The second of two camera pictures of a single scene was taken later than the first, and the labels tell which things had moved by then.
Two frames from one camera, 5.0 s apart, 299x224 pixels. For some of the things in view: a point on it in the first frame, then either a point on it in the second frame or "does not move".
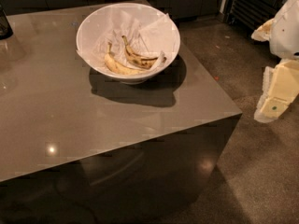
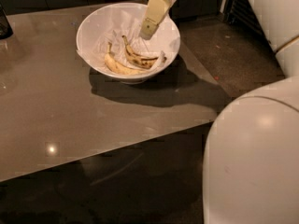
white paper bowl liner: (150, 33) does not move
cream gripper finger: (279, 90) to (160, 4)
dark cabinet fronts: (181, 0) does not move
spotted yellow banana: (141, 61) does not move
